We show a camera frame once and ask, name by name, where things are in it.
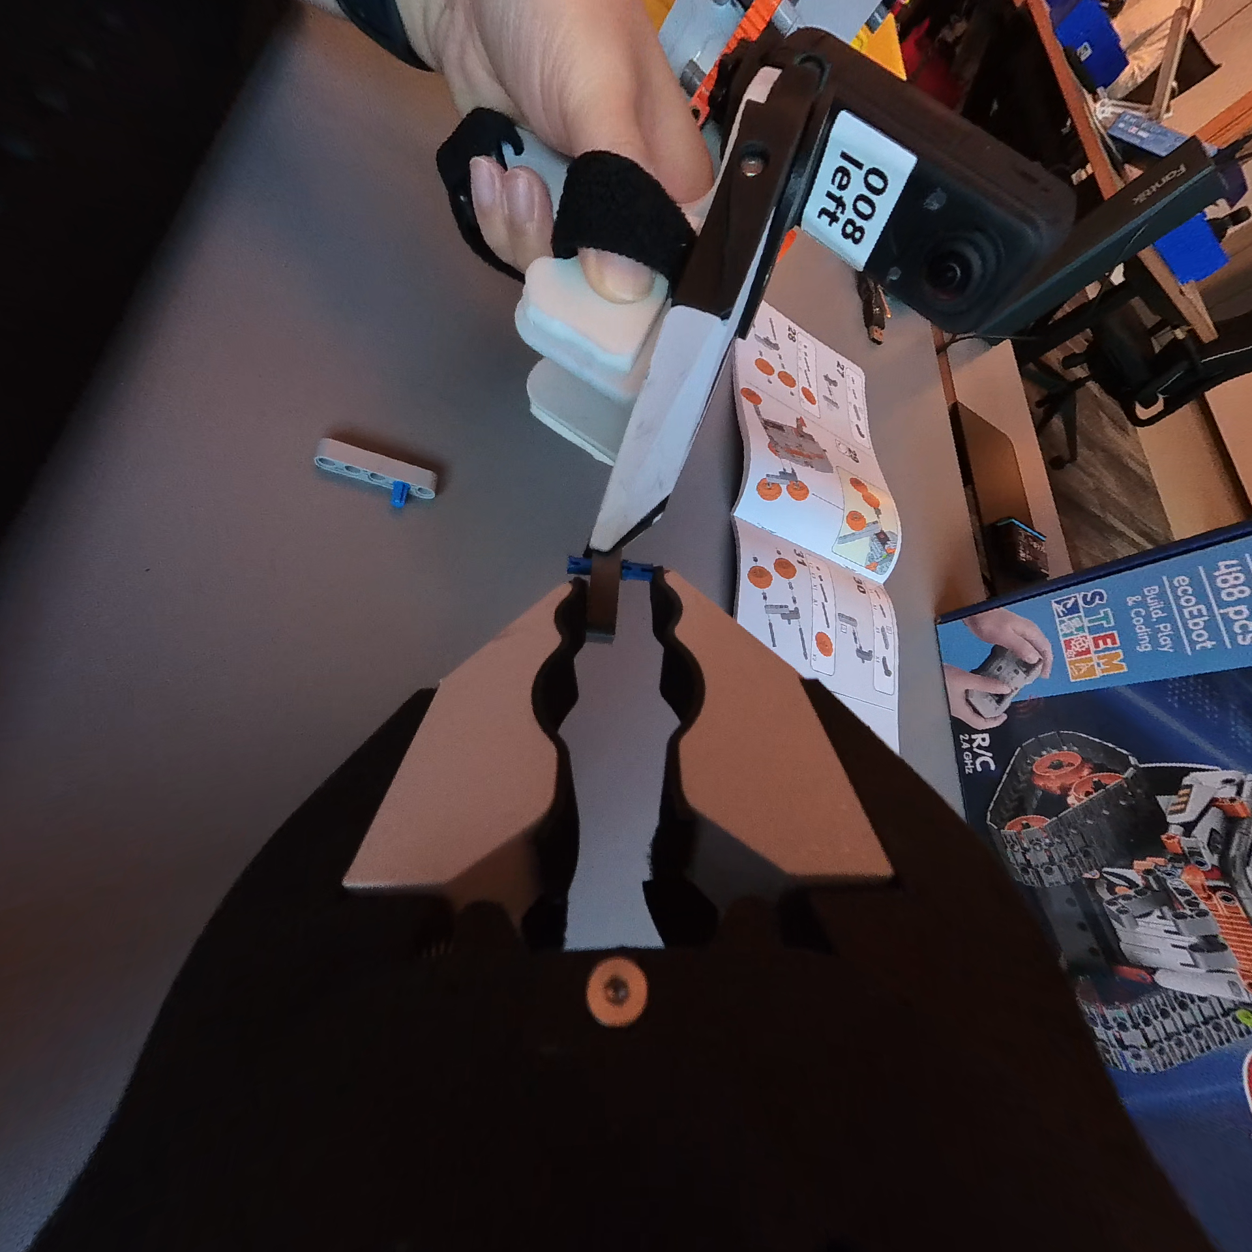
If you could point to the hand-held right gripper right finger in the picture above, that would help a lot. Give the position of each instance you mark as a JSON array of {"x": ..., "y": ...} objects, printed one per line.
[{"x": 783, "y": 782}]

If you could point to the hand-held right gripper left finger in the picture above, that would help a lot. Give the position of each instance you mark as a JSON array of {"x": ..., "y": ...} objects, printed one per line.
[{"x": 460, "y": 782}]

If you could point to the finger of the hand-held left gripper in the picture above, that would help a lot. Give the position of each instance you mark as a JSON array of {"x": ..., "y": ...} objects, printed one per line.
[{"x": 666, "y": 409}]

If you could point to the grey toy beam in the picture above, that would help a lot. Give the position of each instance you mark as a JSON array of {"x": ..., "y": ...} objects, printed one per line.
[{"x": 372, "y": 465}]

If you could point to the person's left hand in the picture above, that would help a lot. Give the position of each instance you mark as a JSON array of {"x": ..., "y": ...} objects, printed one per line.
[{"x": 567, "y": 68}]

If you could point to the dark green tall box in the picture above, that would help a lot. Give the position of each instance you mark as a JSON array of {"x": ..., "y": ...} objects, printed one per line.
[{"x": 1125, "y": 229}]

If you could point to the wooden workbench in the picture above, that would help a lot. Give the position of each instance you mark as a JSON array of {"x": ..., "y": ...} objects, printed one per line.
[{"x": 1080, "y": 107}]

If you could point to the open instruction booklet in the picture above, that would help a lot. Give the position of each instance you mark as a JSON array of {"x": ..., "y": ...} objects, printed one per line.
[{"x": 812, "y": 587}]

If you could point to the blue storage bin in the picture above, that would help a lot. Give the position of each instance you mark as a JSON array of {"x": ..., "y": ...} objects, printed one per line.
[{"x": 1092, "y": 38}]

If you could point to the black office chair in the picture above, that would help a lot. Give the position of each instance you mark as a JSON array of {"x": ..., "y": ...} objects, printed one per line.
[{"x": 1154, "y": 371}]

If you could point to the small black box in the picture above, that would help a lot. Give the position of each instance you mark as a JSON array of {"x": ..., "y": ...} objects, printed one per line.
[{"x": 1017, "y": 552}]

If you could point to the grey orange toy rover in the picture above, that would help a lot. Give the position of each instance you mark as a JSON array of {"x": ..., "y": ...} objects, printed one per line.
[{"x": 700, "y": 43}]

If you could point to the blue toy box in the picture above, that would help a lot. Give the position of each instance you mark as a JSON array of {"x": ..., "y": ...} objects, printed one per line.
[{"x": 1125, "y": 879}]

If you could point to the black wristband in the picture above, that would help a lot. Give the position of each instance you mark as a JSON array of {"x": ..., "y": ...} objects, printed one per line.
[{"x": 387, "y": 28}]

